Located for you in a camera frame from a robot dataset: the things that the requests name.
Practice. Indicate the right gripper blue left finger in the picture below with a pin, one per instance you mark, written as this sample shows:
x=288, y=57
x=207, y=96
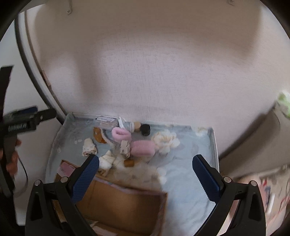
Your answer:
x=83, y=176

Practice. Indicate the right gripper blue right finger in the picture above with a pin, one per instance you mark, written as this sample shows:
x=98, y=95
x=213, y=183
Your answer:
x=209, y=178

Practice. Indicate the cream sock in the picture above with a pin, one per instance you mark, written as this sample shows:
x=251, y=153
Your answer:
x=110, y=161

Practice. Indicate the speckled white sock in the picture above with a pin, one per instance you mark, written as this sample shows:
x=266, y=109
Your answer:
x=89, y=148

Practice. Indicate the brown cookie bear plush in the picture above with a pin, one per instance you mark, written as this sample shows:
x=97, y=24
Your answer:
x=99, y=135

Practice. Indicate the pink fluffy scrunchie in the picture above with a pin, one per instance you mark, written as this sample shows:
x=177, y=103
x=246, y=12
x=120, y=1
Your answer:
x=121, y=134

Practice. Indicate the clear case orange black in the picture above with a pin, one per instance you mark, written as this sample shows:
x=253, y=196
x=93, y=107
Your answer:
x=106, y=122

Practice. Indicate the pink fluffy sock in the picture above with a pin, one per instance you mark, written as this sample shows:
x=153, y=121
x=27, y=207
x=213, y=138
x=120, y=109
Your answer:
x=143, y=148

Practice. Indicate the person left hand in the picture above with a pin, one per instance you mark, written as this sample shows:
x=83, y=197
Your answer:
x=12, y=166

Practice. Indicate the brown cardboard box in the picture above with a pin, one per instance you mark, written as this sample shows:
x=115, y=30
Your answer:
x=125, y=202

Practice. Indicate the small brown cardboard tube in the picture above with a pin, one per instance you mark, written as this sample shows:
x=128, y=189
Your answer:
x=128, y=163

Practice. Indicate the clear bottle with cork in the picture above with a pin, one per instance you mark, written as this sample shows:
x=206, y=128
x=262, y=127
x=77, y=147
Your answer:
x=130, y=126

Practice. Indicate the black small jar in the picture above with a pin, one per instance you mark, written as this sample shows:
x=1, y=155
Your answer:
x=145, y=129

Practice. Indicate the green white cloth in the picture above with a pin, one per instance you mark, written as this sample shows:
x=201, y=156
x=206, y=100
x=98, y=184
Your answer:
x=283, y=103

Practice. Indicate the white round mirror frame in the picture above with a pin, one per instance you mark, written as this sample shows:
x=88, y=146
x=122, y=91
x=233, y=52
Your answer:
x=32, y=69

